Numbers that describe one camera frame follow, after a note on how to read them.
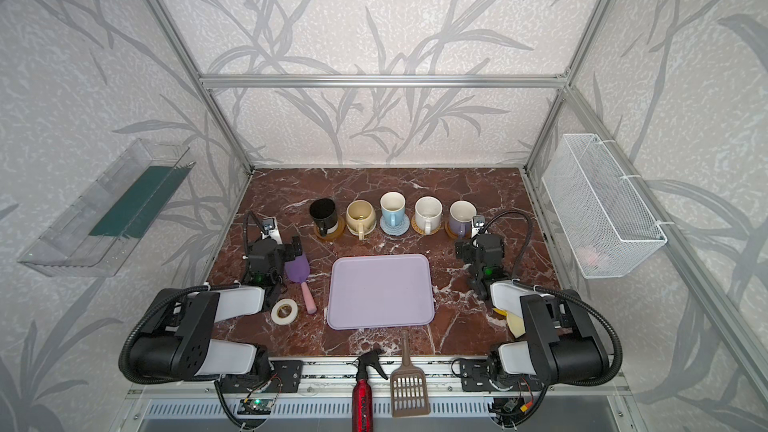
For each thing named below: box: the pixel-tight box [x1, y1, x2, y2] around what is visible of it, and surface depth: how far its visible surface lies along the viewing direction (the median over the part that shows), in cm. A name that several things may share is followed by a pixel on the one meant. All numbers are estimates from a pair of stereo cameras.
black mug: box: [309, 198, 339, 237], surface depth 97 cm
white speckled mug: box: [415, 196, 443, 235], surface depth 99 cm
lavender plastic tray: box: [327, 254, 435, 330], surface depth 91 cm
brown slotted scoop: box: [390, 329, 431, 419], surface depth 74 cm
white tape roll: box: [270, 298, 299, 326], surface depth 84 cm
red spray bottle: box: [352, 349, 388, 432], surface depth 70 cm
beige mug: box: [346, 199, 377, 241], surface depth 98 cm
